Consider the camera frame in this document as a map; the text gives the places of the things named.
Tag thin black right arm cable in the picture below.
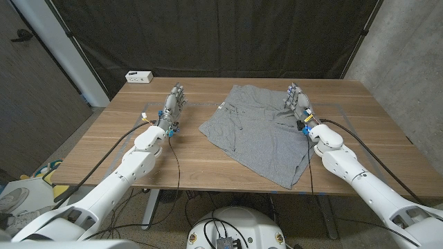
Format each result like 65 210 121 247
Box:
305 136 420 247

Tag grey tape outline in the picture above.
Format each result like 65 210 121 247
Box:
103 101 395 194

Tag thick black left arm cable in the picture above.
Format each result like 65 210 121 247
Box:
51 120 157 210

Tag white pillar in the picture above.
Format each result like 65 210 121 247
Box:
10 0 111 108

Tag black backdrop stand pole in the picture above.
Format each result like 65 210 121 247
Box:
340 0 385 80
44 0 111 100

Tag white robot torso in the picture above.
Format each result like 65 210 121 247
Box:
186 206 287 249

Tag white table leg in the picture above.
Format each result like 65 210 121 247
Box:
141 188 161 231

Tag black round fan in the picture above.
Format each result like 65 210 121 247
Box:
158 189 183 204

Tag grey electronics box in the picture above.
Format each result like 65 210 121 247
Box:
216 237 242 249

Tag black wall hook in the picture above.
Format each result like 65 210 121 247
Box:
10 28 35 44

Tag black backdrop curtain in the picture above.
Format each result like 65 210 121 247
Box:
44 0 385 100

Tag yellow plastic object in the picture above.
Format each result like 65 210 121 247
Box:
19 158 70 202

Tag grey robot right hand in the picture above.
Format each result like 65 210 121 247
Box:
282 82 321 131

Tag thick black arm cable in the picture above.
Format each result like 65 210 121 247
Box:
319 118 424 205
51 120 157 210

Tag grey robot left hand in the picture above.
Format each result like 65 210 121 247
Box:
157 82 189 131

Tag white power strip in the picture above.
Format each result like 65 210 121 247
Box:
125 71 154 84

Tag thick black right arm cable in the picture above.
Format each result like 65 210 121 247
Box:
319 118 424 205

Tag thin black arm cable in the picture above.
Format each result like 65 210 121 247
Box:
82 136 182 240
305 136 420 247

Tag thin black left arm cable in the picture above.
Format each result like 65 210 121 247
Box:
82 136 182 240

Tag grey cotton shorts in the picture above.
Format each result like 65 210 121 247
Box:
199 84 318 190

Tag grey table leg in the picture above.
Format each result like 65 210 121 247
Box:
316 195 339 240

